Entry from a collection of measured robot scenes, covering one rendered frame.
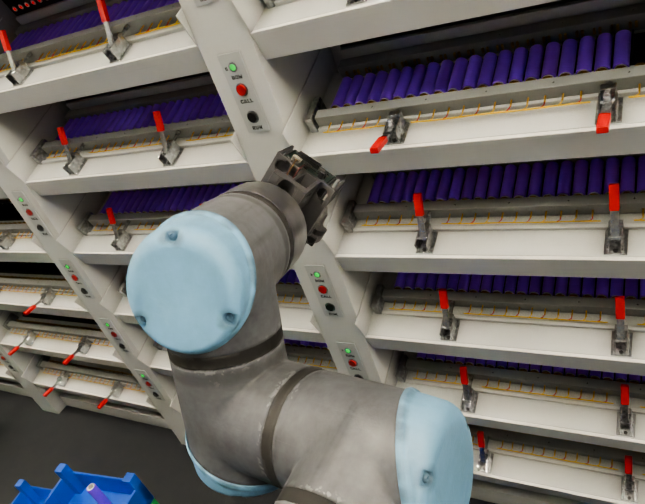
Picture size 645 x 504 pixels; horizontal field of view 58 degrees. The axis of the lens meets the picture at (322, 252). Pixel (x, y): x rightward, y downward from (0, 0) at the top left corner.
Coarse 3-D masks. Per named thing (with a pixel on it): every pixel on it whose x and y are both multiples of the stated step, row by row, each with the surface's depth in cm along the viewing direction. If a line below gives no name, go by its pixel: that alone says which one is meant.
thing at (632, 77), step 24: (600, 72) 68; (624, 72) 67; (432, 96) 79; (456, 96) 77; (480, 96) 75; (504, 96) 74; (528, 96) 73; (552, 96) 72; (336, 120) 87; (360, 120) 85; (432, 120) 79
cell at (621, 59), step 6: (624, 30) 71; (618, 36) 71; (624, 36) 71; (630, 36) 71; (618, 42) 71; (624, 42) 70; (630, 42) 71; (618, 48) 70; (624, 48) 70; (630, 48) 70; (618, 54) 70; (624, 54) 69; (618, 60) 69; (624, 60) 69
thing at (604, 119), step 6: (606, 96) 65; (606, 102) 66; (606, 108) 65; (600, 114) 63; (606, 114) 63; (600, 120) 62; (606, 120) 62; (600, 126) 61; (606, 126) 61; (600, 132) 61; (606, 132) 61
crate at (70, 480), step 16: (64, 464) 116; (64, 480) 117; (80, 480) 119; (96, 480) 116; (112, 480) 113; (128, 480) 108; (48, 496) 114; (64, 496) 117; (80, 496) 118; (112, 496) 116; (128, 496) 114; (144, 496) 110
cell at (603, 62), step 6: (600, 36) 73; (606, 36) 72; (612, 36) 72; (600, 42) 72; (606, 42) 72; (612, 42) 72; (600, 48) 71; (606, 48) 71; (600, 54) 71; (606, 54) 70; (600, 60) 70; (606, 60) 70; (594, 66) 71; (600, 66) 70; (606, 66) 69
